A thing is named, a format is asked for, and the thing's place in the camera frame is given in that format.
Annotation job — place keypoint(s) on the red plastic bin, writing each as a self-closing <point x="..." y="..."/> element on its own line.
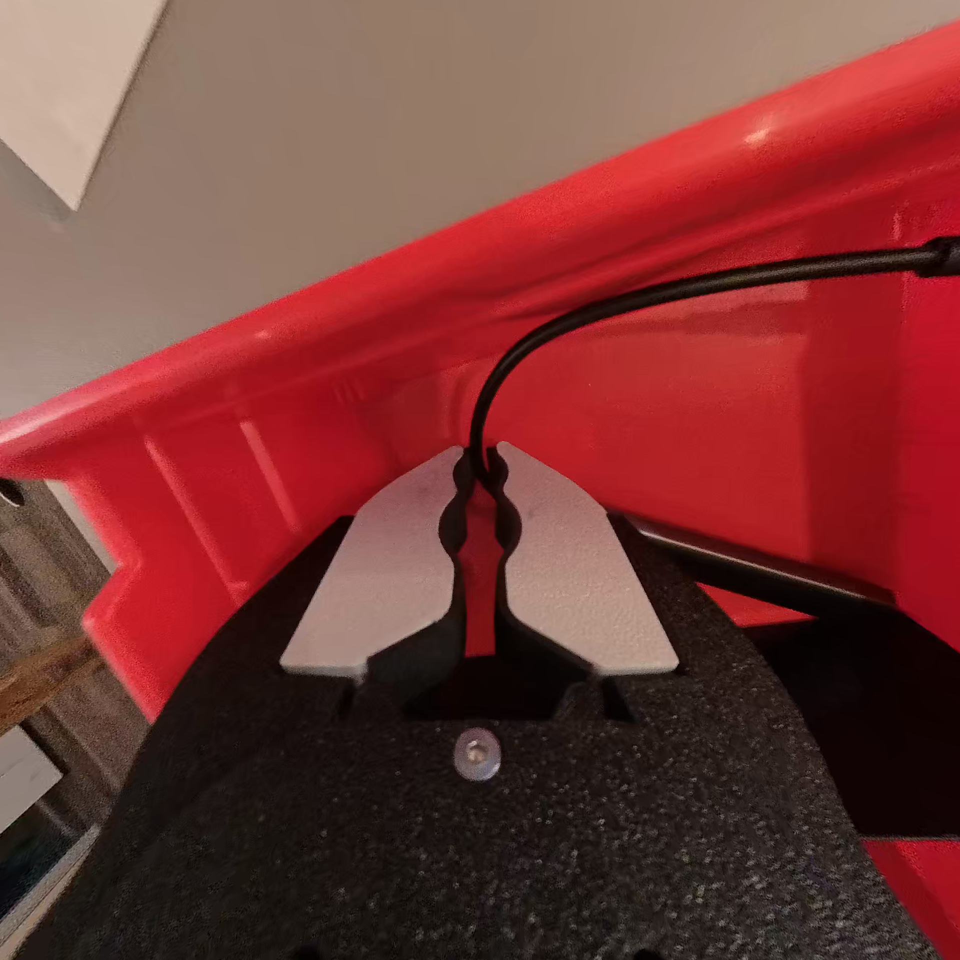
<point x="675" y="412"/>

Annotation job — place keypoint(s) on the white printed sheet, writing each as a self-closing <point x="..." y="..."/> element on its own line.
<point x="60" y="75"/>

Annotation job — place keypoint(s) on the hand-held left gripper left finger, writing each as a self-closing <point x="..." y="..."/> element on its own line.
<point x="375" y="592"/>

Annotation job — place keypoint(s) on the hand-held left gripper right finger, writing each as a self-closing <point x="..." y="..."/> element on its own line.
<point x="585" y="592"/>

